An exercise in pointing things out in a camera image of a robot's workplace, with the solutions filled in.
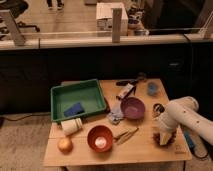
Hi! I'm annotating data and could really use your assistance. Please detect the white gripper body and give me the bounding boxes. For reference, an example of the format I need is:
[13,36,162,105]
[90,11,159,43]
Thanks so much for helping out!
[158,113,178,133]

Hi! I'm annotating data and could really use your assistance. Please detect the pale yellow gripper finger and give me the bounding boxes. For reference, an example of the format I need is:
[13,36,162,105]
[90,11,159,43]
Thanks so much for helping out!
[160,132,172,146]

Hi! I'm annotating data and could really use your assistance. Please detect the dark red grape bunch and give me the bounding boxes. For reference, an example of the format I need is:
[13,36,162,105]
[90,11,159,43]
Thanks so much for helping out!
[153,132,176,147]

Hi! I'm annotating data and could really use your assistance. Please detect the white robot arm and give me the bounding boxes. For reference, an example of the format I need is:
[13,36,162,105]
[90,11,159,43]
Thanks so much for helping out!
[157,96,213,145]

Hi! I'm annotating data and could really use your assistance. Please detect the purple bowl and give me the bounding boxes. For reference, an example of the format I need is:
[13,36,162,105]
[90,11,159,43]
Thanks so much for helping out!
[120,97,145,120]

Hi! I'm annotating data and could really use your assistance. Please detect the red bowl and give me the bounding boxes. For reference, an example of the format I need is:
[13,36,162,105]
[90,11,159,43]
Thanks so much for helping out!
[87,125,113,153]

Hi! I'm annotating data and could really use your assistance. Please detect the blue small cup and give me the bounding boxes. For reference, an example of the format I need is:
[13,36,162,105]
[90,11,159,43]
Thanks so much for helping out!
[147,82,158,96]

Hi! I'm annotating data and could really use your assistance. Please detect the yellow-green tongs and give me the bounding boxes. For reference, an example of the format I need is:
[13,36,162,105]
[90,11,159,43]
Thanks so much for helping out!
[114,127,139,145]

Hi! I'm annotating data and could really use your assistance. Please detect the small packaged box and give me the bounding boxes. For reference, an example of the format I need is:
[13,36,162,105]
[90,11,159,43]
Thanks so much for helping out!
[116,83,134,100]

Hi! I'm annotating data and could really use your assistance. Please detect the blue sponge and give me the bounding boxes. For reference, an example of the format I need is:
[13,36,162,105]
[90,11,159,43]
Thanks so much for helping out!
[64,102,84,116]

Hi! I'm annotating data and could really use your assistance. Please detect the white paper cup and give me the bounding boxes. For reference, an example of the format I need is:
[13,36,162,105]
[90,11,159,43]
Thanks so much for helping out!
[61,118,82,136]

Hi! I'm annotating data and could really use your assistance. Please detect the yellow onion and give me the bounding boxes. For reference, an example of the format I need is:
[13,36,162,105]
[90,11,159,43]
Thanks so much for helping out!
[57,137,73,153]

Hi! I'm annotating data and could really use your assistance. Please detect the green plastic tray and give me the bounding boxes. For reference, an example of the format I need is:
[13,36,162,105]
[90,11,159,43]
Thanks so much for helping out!
[51,79,107,123]

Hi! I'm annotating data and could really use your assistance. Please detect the white cardboard box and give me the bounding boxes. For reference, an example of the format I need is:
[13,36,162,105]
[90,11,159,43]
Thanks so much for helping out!
[96,2,128,36]

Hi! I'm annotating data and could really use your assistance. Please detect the wooden post centre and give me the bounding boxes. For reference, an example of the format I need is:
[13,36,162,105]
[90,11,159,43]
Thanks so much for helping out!
[112,8,122,43]

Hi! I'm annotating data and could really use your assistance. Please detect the wooden post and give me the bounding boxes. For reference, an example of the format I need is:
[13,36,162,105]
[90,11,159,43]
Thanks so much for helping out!
[0,10,25,46]
[112,8,122,43]

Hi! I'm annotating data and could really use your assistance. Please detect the wooden post left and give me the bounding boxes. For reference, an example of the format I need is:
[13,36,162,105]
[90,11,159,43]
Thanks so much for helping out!
[0,10,25,46]

